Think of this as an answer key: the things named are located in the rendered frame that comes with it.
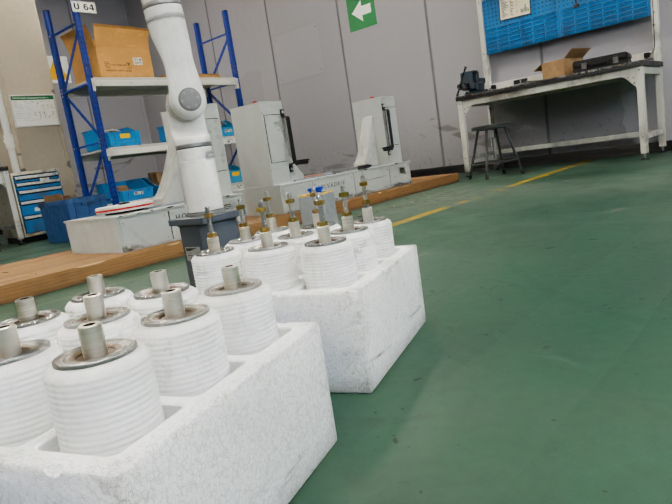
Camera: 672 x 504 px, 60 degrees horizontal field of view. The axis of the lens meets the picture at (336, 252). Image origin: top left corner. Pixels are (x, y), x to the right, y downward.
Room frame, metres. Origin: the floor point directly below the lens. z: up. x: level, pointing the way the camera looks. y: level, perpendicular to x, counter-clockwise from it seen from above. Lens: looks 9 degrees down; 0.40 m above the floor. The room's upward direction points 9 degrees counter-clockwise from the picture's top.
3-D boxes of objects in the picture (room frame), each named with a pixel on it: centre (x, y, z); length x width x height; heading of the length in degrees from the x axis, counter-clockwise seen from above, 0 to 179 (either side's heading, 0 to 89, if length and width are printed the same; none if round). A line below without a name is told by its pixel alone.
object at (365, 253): (1.14, -0.03, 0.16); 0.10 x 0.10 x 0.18
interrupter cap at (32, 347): (0.58, 0.34, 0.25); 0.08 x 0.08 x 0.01
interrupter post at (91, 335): (0.53, 0.24, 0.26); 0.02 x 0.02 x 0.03
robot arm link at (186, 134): (1.52, 0.32, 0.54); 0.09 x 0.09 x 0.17; 23
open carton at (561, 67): (5.37, -2.25, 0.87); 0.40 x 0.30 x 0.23; 34
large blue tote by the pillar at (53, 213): (5.33, 2.28, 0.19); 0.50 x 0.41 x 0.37; 53
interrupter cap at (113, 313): (0.69, 0.30, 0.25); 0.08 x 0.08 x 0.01
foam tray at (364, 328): (1.18, 0.08, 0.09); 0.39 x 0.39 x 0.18; 66
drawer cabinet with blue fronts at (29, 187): (6.09, 3.02, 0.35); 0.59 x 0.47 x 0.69; 48
